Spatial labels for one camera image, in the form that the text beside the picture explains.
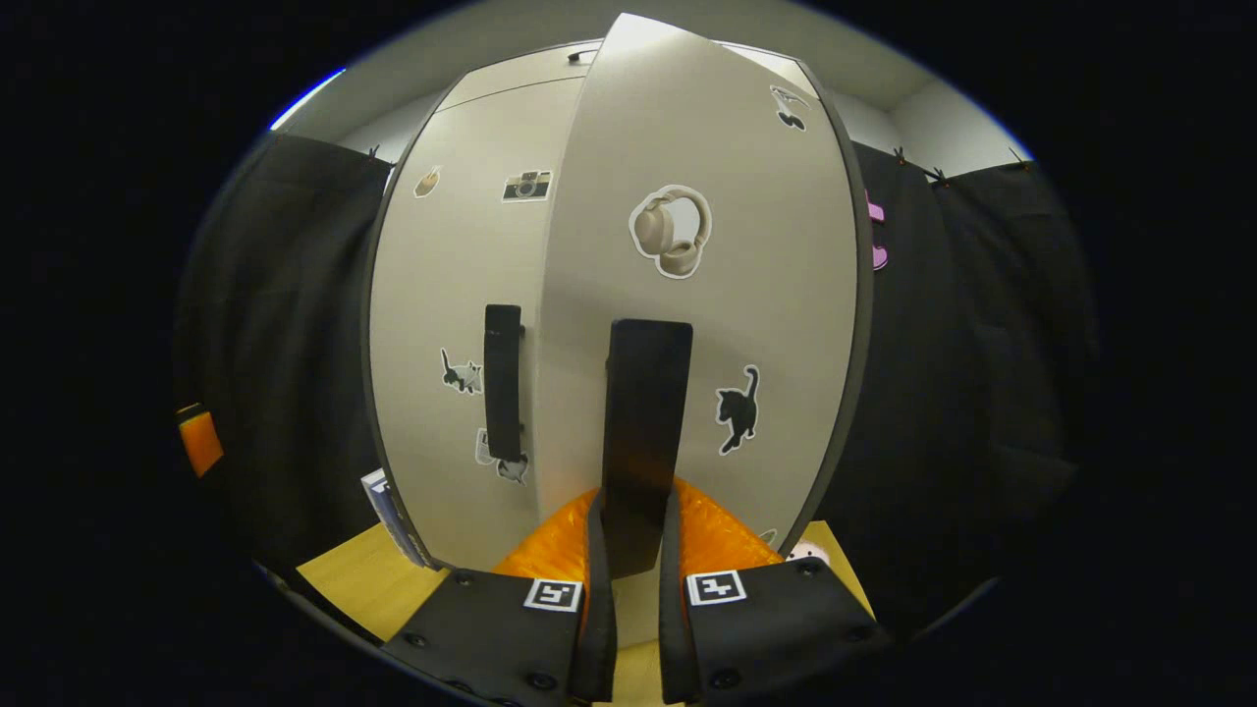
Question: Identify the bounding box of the black backdrop cloth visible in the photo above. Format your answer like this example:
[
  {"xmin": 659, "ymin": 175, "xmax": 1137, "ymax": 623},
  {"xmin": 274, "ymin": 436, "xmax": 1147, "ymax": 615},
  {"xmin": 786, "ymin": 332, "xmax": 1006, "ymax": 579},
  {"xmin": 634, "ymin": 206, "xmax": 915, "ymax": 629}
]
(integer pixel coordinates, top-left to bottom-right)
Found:
[{"xmin": 175, "ymin": 133, "xmax": 1099, "ymax": 629}]

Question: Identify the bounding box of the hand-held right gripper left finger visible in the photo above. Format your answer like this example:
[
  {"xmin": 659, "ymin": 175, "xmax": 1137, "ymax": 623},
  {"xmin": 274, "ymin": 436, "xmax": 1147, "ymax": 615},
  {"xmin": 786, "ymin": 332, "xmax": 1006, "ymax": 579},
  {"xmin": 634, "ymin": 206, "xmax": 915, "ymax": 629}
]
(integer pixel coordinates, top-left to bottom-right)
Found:
[{"xmin": 381, "ymin": 488, "xmax": 618, "ymax": 706}]

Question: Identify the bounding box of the beige cabinet door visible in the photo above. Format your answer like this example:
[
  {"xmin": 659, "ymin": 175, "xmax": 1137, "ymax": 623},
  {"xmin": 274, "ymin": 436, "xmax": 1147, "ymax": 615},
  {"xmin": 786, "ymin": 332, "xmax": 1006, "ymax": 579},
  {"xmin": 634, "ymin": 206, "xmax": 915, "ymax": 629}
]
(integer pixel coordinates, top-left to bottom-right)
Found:
[
  {"xmin": 535, "ymin": 12, "xmax": 875, "ymax": 580},
  {"xmin": 368, "ymin": 77, "xmax": 588, "ymax": 571}
]

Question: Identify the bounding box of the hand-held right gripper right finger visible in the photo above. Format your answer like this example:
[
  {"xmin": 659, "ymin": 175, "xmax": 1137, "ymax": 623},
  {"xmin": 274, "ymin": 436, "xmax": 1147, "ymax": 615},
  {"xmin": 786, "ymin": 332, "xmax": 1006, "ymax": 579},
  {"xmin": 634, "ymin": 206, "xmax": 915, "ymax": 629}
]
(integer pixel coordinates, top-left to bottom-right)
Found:
[{"xmin": 656, "ymin": 478, "xmax": 890, "ymax": 706}]

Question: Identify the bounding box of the beige double-door shoe cabinet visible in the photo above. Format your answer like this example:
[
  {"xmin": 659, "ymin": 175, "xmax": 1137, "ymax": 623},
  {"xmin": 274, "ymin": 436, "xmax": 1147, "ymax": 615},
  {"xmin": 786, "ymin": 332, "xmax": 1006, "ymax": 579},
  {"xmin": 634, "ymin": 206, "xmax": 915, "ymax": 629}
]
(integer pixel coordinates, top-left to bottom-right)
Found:
[{"xmin": 361, "ymin": 39, "xmax": 877, "ymax": 575}]

